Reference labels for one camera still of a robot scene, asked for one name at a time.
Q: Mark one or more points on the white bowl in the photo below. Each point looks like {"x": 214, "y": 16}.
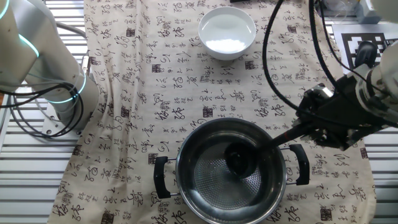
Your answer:
{"x": 227, "y": 31}

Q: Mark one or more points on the black keyboard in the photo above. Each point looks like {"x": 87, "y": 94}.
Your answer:
{"x": 391, "y": 41}

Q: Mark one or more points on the clear plastic container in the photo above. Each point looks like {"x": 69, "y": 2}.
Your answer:
{"x": 337, "y": 9}

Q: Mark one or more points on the black white checkerboard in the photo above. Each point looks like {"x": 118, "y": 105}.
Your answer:
{"x": 348, "y": 37}

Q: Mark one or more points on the grey box with green button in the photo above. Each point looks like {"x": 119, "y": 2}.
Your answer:
{"x": 367, "y": 14}

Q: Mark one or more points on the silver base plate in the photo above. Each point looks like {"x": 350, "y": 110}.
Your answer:
{"x": 53, "y": 129}

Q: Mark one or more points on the calligraphy print tablecloth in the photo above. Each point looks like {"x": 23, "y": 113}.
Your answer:
{"x": 186, "y": 99}

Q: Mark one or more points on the black computer mouse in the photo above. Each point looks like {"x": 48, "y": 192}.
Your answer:
{"x": 365, "y": 53}

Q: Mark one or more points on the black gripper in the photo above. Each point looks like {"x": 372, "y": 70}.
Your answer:
{"x": 339, "y": 109}

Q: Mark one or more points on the black ladle with red trim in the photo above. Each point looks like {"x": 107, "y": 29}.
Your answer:
{"x": 241, "y": 161}

